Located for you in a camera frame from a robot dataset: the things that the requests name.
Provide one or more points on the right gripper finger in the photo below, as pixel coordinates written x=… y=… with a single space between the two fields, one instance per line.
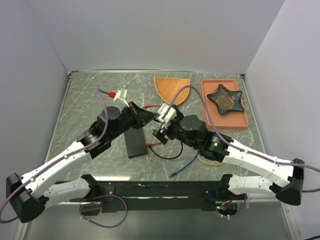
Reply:
x=161 y=135
x=177 y=115

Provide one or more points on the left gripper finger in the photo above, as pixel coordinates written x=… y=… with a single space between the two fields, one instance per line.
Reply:
x=135 y=117
x=147 y=115

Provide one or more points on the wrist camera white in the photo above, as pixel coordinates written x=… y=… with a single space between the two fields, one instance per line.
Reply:
x=119 y=98
x=164 y=114

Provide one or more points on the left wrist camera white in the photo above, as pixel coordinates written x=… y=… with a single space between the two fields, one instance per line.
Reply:
x=119 y=98

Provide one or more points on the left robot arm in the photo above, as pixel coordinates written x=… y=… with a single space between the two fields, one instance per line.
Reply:
x=30 y=194

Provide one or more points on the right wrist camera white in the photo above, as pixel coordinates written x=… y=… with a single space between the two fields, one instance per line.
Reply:
x=164 y=114

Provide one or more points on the blue star-shaped dish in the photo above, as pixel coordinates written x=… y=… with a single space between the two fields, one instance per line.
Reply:
x=226 y=100

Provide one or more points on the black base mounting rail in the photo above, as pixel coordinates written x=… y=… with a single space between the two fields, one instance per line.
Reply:
x=156 y=195

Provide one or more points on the black network switch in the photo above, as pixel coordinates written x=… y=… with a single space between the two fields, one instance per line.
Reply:
x=135 y=142

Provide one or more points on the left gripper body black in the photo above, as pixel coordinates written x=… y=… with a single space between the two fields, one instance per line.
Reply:
x=126 y=122

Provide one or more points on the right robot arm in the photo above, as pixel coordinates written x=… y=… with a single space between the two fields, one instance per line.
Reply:
x=282 y=179

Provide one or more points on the orange woven basket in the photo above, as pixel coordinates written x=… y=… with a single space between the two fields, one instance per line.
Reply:
x=167 y=87

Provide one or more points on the pink rectangular tray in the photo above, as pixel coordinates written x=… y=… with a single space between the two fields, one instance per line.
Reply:
x=233 y=120

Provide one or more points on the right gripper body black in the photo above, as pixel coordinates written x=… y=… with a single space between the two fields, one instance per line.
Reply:
x=175 y=130

